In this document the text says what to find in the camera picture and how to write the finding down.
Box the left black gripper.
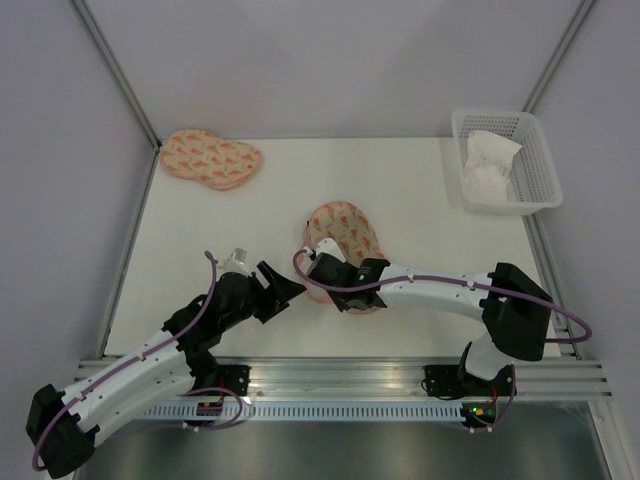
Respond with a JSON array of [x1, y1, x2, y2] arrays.
[[220, 261, 306, 332]]

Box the floral mesh laundry bag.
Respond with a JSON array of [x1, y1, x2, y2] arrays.
[[291, 198, 389, 317]]

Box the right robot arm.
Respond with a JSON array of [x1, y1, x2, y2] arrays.
[[305, 253, 552, 395]]

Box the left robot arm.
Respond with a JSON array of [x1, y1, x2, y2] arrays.
[[26, 262, 306, 479]]

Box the white bra in basket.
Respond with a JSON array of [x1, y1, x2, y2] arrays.
[[463, 130, 522, 201]]

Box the white perforated plastic basket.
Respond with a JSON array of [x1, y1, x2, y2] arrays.
[[451, 109, 563, 216]]

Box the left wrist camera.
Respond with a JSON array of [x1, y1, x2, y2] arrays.
[[220, 247, 250, 276]]

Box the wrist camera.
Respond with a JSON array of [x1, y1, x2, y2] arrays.
[[307, 238, 346, 262], [220, 247, 250, 276]]

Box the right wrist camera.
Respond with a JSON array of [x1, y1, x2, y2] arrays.
[[307, 238, 346, 262]]

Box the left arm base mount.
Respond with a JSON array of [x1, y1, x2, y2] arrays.
[[192, 365, 250, 416]]

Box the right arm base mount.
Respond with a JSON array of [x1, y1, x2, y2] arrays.
[[421, 364, 514, 401]]

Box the white slotted cable duct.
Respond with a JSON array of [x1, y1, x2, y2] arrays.
[[139, 400, 464, 422]]

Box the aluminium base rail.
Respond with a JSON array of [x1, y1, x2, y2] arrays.
[[74, 355, 614, 400]]

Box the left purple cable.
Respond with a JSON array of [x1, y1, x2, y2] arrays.
[[30, 249, 221, 471]]

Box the left aluminium frame post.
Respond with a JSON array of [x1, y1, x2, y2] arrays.
[[68, 0, 161, 152]]

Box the aluminium frame post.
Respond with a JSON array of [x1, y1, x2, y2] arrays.
[[522, 0, 599, 114], [68, 0, 161, 152]]

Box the right aluminium frame post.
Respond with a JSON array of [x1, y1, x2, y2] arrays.
[[522, 0, 599, 114]]

